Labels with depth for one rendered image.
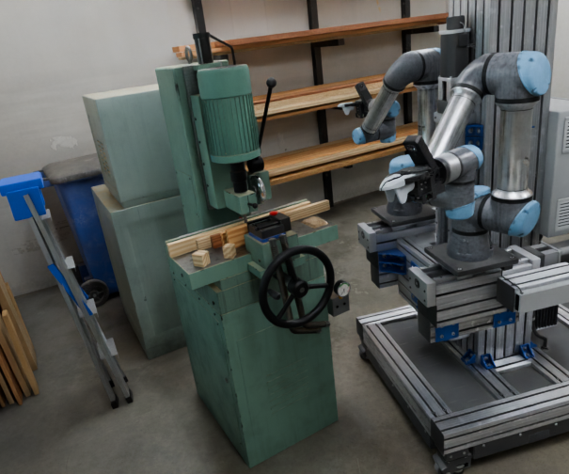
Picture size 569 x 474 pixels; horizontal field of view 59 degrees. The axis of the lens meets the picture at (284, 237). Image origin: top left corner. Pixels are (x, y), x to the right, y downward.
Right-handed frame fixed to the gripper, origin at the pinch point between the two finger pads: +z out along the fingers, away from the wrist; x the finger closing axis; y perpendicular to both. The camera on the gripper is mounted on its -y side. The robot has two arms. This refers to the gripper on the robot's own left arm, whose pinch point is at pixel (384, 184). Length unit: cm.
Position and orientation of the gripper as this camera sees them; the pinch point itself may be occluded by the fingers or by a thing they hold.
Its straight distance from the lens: 118.2
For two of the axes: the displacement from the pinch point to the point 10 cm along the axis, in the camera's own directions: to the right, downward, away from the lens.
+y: 1.9, 9.4, 2.9
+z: -7.7, 3.3, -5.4
